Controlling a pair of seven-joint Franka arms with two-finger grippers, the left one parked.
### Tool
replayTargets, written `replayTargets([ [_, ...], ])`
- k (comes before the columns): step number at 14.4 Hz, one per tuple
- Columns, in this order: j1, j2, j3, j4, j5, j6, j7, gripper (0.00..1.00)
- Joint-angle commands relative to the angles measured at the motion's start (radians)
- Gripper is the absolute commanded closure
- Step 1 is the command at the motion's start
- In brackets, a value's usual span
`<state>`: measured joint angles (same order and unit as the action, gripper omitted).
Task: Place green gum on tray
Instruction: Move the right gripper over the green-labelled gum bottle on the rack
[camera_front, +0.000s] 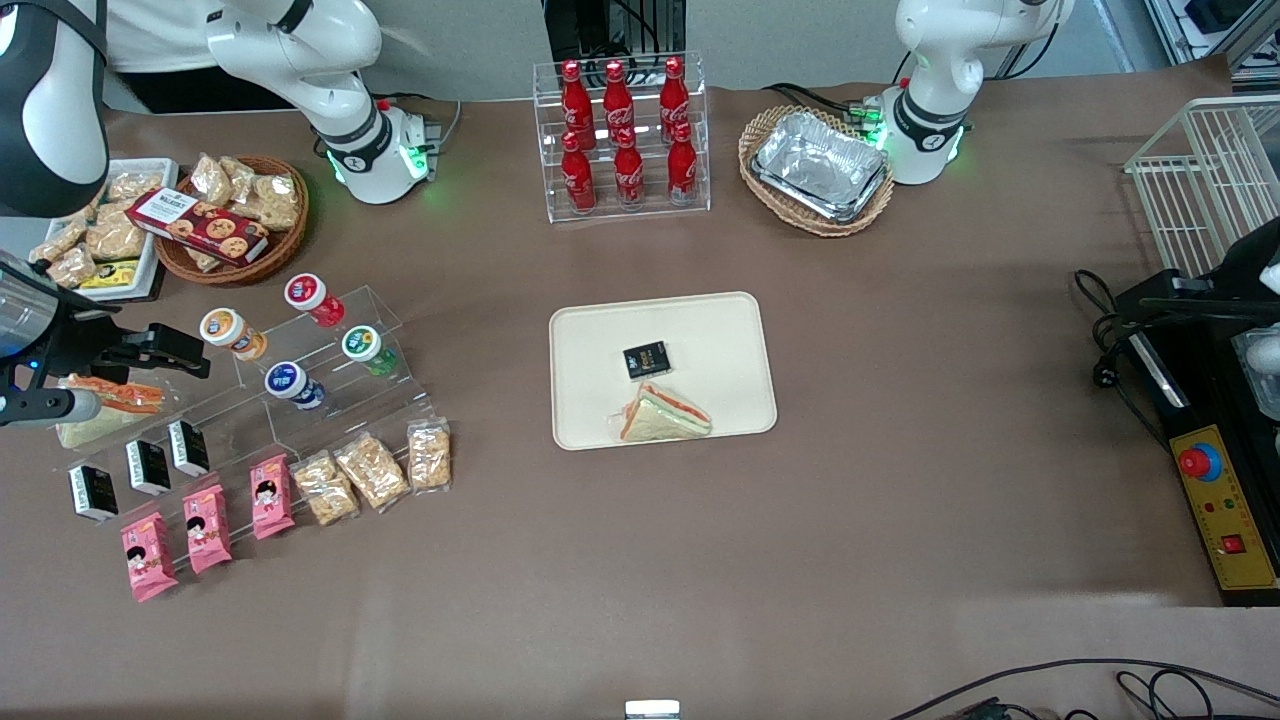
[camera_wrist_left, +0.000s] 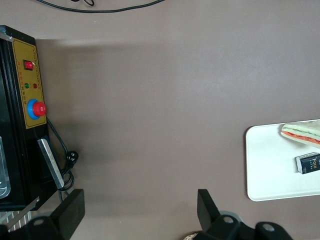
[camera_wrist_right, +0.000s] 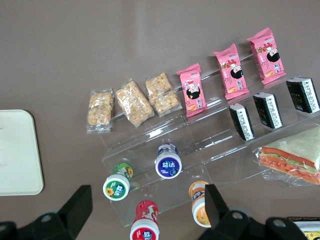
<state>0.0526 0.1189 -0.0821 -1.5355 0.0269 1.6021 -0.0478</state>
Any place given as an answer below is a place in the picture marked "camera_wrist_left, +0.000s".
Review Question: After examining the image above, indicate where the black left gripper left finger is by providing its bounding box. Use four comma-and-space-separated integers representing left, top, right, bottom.
24, 188, 86, 240

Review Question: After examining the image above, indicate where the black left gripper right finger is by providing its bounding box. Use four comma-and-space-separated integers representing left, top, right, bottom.
197, 188, 241, 240

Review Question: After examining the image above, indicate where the white rectangular tray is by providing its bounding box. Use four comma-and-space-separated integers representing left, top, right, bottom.
245, 121, 320, 202

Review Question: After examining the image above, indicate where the round patterned object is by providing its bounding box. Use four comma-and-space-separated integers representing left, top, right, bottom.
183, 231, 202, 240

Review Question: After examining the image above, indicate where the white ribbed rack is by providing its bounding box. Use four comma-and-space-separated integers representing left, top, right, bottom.
0, 209, 32, 232

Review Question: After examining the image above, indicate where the metal pan inside machine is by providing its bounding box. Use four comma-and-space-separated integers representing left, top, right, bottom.
0, 136, 12, 200

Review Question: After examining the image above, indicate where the black machine with yellow panel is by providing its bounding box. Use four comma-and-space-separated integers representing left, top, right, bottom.
0, 24, 59, 212

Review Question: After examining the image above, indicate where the small black Face box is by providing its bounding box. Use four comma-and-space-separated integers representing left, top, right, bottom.
294, 151, 320, 175

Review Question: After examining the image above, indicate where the wrapped triangle sandwich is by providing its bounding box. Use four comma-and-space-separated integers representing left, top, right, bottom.
279, 119, 320, 150

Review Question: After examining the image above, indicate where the black power cable with plug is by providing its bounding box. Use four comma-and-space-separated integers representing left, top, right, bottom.
46, 116, 80, 201

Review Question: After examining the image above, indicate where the thin black cable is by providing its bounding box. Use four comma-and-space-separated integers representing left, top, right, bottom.
37, 0, 163, 13

